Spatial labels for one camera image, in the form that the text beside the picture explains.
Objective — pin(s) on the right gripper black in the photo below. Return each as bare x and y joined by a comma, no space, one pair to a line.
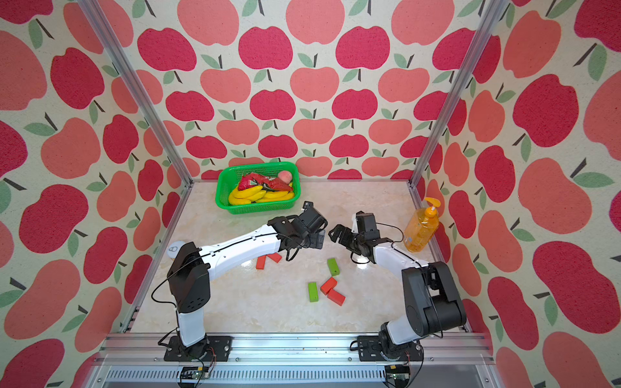
344,240

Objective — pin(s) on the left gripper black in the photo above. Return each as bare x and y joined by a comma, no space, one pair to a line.
318,240

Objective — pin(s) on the red block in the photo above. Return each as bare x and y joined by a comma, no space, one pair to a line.
276,257
260,262
336,297
328,286

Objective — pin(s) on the green block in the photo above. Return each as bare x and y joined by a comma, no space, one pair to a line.
313,292
333,267

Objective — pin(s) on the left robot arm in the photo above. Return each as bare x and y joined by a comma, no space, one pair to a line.
195,267

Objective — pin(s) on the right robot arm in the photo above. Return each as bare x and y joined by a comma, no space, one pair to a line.
431,300

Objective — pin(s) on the pink peach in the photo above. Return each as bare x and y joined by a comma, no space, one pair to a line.
285,176

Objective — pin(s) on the orange soap dispenser bottle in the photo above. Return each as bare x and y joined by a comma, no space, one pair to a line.
422,226

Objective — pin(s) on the yellow banana bunch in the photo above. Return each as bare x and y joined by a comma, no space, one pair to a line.
257,195

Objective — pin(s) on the red snack bag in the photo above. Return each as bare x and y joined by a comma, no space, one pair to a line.
271,184

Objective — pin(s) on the green plastic basket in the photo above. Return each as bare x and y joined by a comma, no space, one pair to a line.
230,178

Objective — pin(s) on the small tin can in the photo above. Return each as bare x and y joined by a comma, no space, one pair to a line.
174,249

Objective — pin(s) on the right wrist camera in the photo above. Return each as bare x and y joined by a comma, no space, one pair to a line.
365,224

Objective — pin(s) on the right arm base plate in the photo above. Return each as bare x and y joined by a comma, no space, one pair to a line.
379,349

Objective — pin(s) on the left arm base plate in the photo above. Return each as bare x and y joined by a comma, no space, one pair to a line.
210,348

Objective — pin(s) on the aluminium front rail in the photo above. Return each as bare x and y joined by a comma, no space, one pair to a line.
456,359

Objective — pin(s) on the right aluminium post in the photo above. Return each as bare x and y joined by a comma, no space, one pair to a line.
465,74

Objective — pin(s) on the aluminium post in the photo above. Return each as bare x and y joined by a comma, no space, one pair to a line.
465,74
104,31

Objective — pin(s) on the left aluminium post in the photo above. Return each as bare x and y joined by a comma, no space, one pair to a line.
104,31

